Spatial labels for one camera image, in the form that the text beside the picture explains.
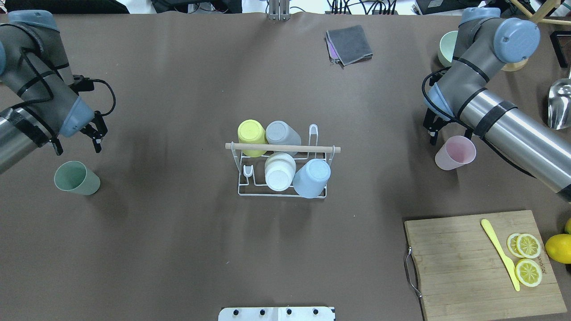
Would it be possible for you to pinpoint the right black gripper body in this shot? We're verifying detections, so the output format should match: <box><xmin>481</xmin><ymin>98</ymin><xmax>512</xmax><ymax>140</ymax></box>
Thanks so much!
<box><xmin>423</xmin><ymin>108</ymin><xmax>469</xmax><ymax>130</ymax></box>

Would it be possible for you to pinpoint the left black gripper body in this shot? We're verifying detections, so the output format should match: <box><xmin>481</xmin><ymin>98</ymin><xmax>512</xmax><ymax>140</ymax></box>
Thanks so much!
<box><xmin>80</xmin><ymin>114</ymin><xmax>108</xmax><ymax>138</ymax></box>

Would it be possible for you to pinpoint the pink plastic cup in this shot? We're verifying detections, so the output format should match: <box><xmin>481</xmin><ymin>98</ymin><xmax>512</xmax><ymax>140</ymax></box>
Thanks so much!
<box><xmin>434</xmin><ymin>136</ymin><xmax>477</xmax><ymax>170</ymax></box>

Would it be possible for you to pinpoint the green plastic cup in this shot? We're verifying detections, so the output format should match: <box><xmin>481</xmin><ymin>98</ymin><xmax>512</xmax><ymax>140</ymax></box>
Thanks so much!
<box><xmin>54</xmin><ymin>161</ymin><xmax>100</xmax><ymax>195</ymax></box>

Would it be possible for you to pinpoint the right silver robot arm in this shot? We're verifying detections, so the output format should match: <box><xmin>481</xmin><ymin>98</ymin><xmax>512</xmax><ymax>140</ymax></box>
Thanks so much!
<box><xmin>421</xmin><ymin>7</ymin><xmax>571</xmax><ymax>203</ymax></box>

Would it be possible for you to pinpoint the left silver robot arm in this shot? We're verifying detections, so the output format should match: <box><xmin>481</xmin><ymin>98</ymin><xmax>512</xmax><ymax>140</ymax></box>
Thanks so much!
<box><xmin>0</xmin><ymin>10</ymin><xmax>108</xmax><ymax>173</ymax></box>

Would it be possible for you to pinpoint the blue plastic cup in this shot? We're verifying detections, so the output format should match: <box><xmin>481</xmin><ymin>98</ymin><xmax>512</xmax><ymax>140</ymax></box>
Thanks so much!
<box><xmin>292</xmin><ymin>159</ymin><xmax>331</xmax><ymax>198</ymax></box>

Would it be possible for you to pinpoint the yellow plastic cup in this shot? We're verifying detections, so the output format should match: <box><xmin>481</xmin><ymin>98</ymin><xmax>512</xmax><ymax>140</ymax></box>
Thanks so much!
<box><xmin>237</xmin><ymin>119</ymin><xmax>268</xmax><ymax>144</ymax></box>

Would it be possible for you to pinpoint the grey plastic cup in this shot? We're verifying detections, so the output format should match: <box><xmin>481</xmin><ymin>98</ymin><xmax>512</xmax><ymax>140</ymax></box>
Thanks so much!
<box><xmin>265</xmin><ymin>120</ymin><xmax>301</xmax><ymax>146</ymax></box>

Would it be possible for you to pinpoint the white plastic cup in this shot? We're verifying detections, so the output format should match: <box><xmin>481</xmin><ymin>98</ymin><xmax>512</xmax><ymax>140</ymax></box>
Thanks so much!
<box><xmin>265</xmin><ymin>152</ymin><xmax>296</xmax><ymax>192</ymax></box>

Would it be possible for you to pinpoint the green ceramic bowl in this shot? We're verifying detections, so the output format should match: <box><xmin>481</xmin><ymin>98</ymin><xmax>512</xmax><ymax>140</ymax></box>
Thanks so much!
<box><xmin>437</xmin><ymin>30</ymin><xmax>458</xmax><ymax>67</ymax></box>

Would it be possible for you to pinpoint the metal scoop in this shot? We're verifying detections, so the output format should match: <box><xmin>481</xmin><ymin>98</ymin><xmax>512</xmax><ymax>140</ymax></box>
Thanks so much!
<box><xmin>547</xmin><ymin>71</ymin><xmax>571</xmax><ymax>130</ymax></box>

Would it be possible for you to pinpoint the grey folded cloth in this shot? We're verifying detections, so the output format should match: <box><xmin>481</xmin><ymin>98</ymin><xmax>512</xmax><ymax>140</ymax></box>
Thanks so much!
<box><xmin>325</xmin><ymin>25</ymin><xmax>373</xmax><ymax>66</ymax></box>

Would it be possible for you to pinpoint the lemon slice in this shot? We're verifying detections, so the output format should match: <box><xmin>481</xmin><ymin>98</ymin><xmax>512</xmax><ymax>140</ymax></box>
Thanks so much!
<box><xmin>515</xmin><ymin>258</ymin><xmax>542</xmax><ymax>287</ymax></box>
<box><xmin>506</xmin><ymin>232</ymin><xmax>524</xmax><ymax>258</ymax></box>
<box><xmin>516</xmin><ymin>233</ymin><xmax>541</xmax><ymax>259</ymax></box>

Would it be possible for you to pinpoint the whole yellow lemon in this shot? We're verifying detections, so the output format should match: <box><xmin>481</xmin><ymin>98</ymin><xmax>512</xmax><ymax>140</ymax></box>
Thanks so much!
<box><xmin>545</xmin><ymin>234</ymin><xmax>571</xmax><ymax>264</ymax></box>
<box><xmin>564</xmin><ymin>218</ymin><xmax>571</xmax><ymax>235</ymax></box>

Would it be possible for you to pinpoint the wooden cutting board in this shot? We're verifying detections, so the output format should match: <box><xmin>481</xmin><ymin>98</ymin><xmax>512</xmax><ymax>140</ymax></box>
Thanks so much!
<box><xmin>404</xmin><ymin>210</ymin><xmax>567</xmax><ymax>321</ymax></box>

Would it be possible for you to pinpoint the yellow plastic knife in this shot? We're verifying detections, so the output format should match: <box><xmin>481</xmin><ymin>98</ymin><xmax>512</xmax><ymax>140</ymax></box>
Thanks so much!
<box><xmin>480</xmin><ymin>218</ymin><xmax>521</xmax><ymax>291</ymax></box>

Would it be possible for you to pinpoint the wooden mug tree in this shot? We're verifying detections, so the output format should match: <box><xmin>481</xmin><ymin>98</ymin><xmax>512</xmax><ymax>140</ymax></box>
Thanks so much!
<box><xmin>494</xmin><ymin>0</ymin><xmax>570</xmax><ymax>72</ymax></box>

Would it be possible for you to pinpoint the white wire cup holder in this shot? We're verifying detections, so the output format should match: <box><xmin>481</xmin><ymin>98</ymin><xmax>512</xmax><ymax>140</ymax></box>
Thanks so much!
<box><xmin>225</xmin><ymin>119</ymin><xmax>341</xmax><ymax>199</ymax></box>

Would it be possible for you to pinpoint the aluminium frame post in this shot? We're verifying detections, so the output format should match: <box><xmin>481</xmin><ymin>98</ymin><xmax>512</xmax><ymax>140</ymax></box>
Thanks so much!
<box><xmin>267</xmin><ymin>0</ymin><xmax>291</xmax><ymax>21</ymax></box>

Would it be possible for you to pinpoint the white camera mast base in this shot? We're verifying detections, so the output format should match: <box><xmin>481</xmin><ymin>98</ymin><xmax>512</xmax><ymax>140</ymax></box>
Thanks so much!
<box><xmin>218</xmin><ymin>306</ymin><xmax>336</xmax><ymax>321</ymax></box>

